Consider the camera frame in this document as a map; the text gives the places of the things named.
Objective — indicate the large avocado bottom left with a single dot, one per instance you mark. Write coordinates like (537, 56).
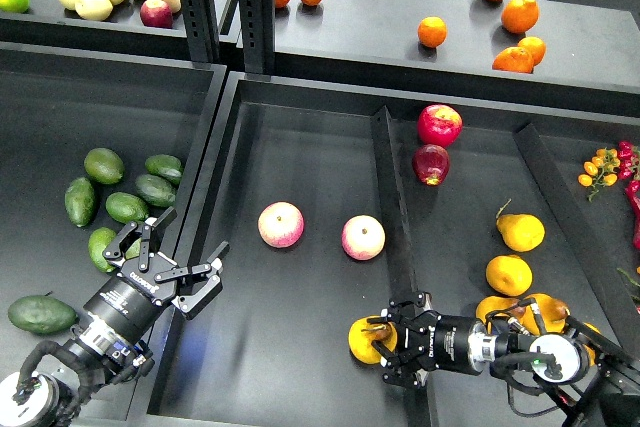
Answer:
(41, 314)

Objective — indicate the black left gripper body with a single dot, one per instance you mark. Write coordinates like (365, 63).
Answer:
(131, 301)

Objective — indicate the red apple on shelf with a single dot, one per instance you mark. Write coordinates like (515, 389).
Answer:
(157, 14)

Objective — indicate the yellow pear top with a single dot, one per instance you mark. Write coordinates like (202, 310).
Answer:
(520, 232)

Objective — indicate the orange shelf front right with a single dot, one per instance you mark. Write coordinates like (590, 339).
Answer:
(514, 59)

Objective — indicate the black left tray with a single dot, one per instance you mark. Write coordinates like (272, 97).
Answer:
(58, 104)

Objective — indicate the avocado top left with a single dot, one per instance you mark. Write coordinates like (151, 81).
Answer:
(104, 166)

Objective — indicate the avocado middle right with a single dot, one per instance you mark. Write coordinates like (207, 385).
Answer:
(155, 190)

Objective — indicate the pale yellow pear front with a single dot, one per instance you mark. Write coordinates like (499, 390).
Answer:
(97, 10)

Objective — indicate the red apple upper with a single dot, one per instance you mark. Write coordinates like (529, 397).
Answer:
(439, 124)

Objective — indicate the dark red apple lower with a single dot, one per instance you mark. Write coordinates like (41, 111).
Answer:
(431, 164)

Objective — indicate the black tray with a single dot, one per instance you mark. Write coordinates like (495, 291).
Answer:
(271, 349)
(58, 104)

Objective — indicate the black shelf post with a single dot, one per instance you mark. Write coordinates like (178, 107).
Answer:
(201, 29)
(258, 36)

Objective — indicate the red chili peppers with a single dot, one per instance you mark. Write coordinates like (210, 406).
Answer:
(628, 154)

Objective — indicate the avocado far left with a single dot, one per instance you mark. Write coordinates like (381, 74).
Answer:
(80, 201)

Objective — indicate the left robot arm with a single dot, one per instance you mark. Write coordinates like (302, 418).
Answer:
(56, 380)

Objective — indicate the black shelf post right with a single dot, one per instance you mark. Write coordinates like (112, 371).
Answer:
(258, 36)

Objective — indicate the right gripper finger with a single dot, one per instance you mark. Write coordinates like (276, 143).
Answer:
(403, 311)
(401, 369)

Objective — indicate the pink apple left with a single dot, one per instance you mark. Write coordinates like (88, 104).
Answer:
(280, 224)

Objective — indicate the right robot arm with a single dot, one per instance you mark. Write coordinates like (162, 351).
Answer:
(593, 381)

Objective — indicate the black shelf post left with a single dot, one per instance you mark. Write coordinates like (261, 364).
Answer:
(201, 29)

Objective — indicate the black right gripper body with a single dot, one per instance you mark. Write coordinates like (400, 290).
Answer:
(444, 342)

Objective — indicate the pink apple right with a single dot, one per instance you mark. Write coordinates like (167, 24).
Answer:
(363, 237)

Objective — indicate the pink apple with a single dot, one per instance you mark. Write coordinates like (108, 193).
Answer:
(280, 224)
(363, 237)

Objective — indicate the black middle tray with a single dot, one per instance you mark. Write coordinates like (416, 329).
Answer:
(271, 349)

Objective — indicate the avocado centre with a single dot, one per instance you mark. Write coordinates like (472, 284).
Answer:
(124, 207)

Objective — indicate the avocado top right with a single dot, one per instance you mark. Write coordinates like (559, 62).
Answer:
(165, 166)

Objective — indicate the green avocado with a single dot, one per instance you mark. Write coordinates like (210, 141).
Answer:
(134, 250)

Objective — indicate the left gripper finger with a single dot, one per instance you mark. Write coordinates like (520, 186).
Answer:
(150, 231)
(196, 286)

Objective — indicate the orange cherry tomato bunch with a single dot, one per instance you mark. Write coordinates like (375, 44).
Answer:
(601, 171)

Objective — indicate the avocado lower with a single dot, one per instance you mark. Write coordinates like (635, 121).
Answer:
(98, 241)

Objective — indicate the black tray divider right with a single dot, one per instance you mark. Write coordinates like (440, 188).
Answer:
(598, 268)

